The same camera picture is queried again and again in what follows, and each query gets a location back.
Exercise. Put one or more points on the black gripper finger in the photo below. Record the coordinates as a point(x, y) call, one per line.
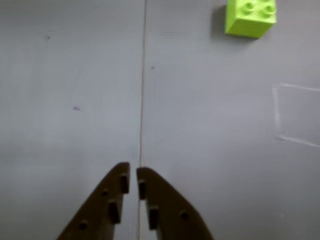
point(172, 212)
point(100, 207)

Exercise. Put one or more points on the green lego block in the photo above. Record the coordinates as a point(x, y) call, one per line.
point(247, 22)

